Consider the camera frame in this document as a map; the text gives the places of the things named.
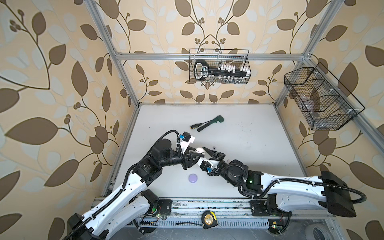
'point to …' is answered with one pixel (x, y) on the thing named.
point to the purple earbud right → (214, 147)
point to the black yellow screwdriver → (196, 126)
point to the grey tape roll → (323, 228)
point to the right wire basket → (326, 103)
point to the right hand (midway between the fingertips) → (203, 151)
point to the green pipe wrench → (219, 119)
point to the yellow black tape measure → (209, 219)
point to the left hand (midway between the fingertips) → (202, 154)
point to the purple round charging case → (193, 178)
